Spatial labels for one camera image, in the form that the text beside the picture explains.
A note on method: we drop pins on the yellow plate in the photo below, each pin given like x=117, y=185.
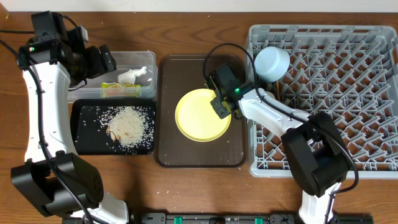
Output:
x=196, y=118

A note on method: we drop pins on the pile of rice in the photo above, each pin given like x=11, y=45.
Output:
x=131, y=129

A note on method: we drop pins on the black tray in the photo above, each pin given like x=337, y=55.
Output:
x=88, y=136

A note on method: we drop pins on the yellow snack wrapper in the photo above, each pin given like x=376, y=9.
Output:
x=119, y=90

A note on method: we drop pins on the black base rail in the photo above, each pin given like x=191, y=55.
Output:
x=161, y=218

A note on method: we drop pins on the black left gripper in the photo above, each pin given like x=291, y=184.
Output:
x=106, y=59

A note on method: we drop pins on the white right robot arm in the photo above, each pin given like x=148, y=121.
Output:
x=317, y=156

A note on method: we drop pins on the white napkin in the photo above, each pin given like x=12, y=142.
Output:
x=130, y=76

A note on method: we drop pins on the wooden chopstick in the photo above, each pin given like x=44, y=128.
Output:
x=277, y=90

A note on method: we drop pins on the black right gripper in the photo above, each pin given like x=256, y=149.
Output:
x=222, y=112

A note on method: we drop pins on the light blue bowl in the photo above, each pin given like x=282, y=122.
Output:
x=272, y=63

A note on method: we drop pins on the clear plastic bin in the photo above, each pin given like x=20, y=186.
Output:
x=125, y=61

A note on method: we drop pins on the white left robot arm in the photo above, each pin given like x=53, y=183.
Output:
x=54, y=178

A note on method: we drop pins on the white paper cup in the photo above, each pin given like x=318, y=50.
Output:
x=270, y=95

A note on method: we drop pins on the grey dishwasher rack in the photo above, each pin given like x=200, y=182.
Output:
x=349, y=72

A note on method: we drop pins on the brown serving tray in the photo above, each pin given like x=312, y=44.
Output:
x=179, y=74

